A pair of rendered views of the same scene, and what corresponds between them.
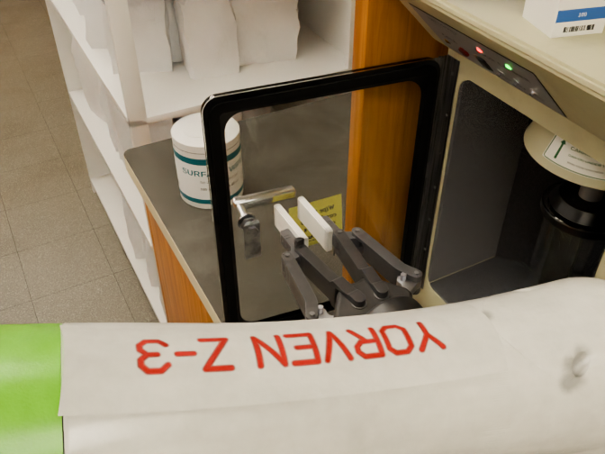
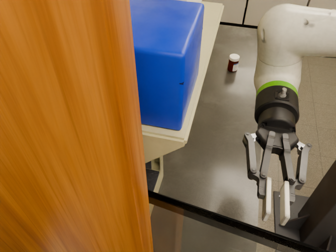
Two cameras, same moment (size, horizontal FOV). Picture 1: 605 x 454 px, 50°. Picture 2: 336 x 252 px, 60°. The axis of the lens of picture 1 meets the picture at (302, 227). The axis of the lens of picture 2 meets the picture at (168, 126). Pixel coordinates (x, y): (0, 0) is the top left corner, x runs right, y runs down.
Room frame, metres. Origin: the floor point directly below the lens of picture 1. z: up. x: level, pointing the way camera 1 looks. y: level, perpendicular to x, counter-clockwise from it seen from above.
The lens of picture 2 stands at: (0.87, 0.03, 1.73)
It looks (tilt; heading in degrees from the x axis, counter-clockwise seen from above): 47 degrees down; 222
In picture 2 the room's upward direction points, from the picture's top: straight up
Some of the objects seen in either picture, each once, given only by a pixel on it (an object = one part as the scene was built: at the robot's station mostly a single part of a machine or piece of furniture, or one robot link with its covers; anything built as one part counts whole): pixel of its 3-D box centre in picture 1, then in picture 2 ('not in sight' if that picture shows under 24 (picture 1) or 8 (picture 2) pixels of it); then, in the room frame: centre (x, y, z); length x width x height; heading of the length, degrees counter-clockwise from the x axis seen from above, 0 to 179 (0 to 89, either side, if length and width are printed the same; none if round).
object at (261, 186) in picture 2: (340, 231); (256, 183); (0.55, -0.04, 1.28); 0.05 x 0.03 x 0.01; 28
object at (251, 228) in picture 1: (251, 239); not in sight; (0.66, 0.07, 1.18); 0.02 x 0.02 x 0.06; 21
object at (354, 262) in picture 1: (358, 269); (266, 157); (0.49, -0.06, 1.28); 0.11 x 0.01 x 0.04; 20
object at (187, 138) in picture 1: (208, 160); not in sight; (1.09, 0.19, 1.02); 0.13 x 0.13 x 0.15
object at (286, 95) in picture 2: not in sight; (276, 108); (0.36, -0.11, 1.28); 0.09 x 0.06 x 0.12; 118
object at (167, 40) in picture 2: not in sight; (145, 60); (0.70, -0.16, 1.56); 0.10 x 0.10 x 0.09; 28
